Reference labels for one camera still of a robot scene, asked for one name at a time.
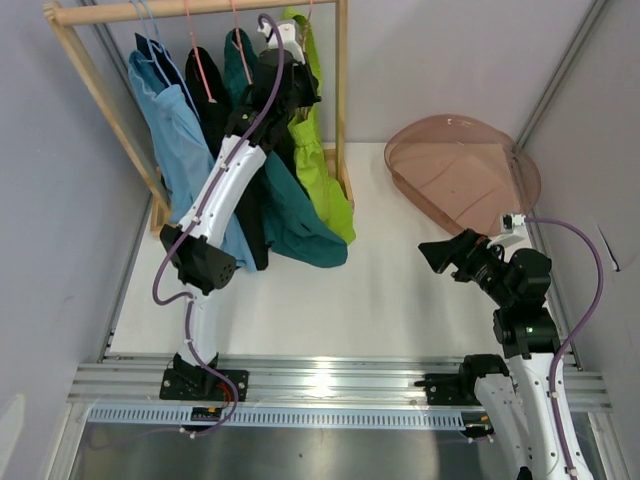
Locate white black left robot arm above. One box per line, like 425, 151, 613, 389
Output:
160, 48, 320, 324

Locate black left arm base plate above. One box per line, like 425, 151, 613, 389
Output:
159, 354, 249, 402

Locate teal shorts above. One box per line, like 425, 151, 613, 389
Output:
222, 26, 349, 271

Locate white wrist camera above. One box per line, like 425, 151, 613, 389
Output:
257, 20, 307, 64
490, 213, 528, 248

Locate navy blue shorts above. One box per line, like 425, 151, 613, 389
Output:
135, 33, 200, 119

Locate wooden clothes rack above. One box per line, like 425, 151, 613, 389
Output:
43, 0, 355, 235

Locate pink hanger of teal shorts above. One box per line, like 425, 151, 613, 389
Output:
229, 0, 253, 85

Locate light blue shorts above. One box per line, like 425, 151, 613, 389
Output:
127, 49, 257, 271

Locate translucent pink plastic basket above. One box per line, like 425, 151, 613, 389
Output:
384, 114, 541, 236

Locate lime green shorts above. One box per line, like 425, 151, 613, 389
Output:
282, 7, 356, 244

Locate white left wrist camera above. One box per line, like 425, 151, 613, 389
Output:
257, 20, 307, 64

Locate black shorts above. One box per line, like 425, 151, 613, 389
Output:
185, 47, 268, 272

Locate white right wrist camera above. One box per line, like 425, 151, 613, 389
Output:
490, 213, 528, 248

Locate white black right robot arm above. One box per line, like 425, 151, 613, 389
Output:
418, 229, 593, 479

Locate aluminium mounting rail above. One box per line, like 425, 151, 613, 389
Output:
66, 352, 613, 414

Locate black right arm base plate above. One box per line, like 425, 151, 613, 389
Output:
414, 373, 480, 407

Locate white slotted cable duct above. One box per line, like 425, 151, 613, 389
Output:
87, 404, 465, 431

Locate pink hanger of black shorts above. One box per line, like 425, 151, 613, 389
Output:
183, 0, 216, 103

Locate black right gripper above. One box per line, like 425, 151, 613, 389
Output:
418, 227, 514, 306

